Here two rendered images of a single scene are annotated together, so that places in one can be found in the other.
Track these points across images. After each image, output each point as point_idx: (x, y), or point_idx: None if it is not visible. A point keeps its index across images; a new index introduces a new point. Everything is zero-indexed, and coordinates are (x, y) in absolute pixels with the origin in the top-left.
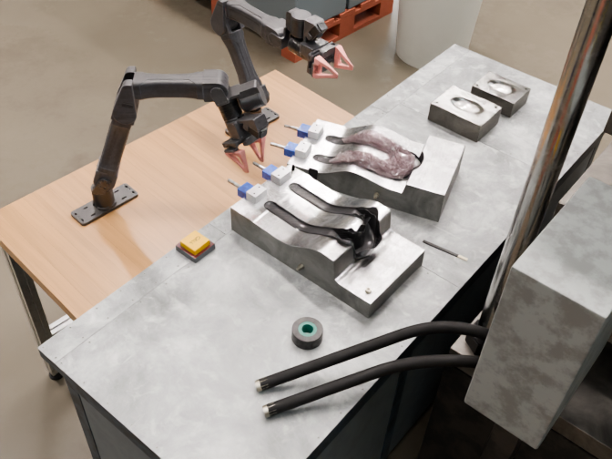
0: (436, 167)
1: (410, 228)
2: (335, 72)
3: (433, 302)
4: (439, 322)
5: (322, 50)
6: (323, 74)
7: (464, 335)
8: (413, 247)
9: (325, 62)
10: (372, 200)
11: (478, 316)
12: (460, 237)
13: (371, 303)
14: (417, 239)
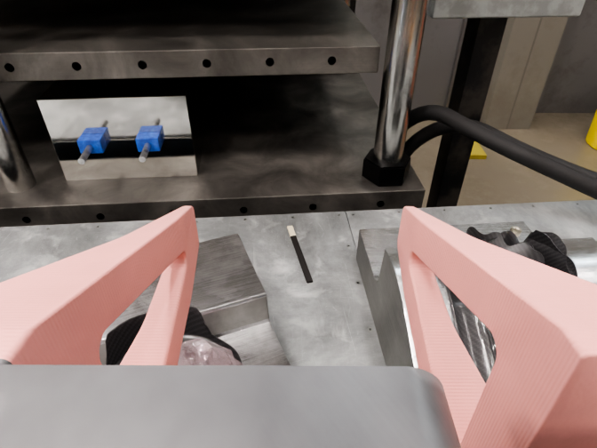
0: (153, 284)
1: (298, 314)
2: (422, 211)
3: (399, 218)
4: (479, 125)
5: (389, 436)
6: (458, 397)
7: (396, 188)
8: (373, 242)
9: (497, 261)
10: (401, 286)
11: (357, 191)
12: (250, 253)
13: (521, 221)
14: (314, 290)
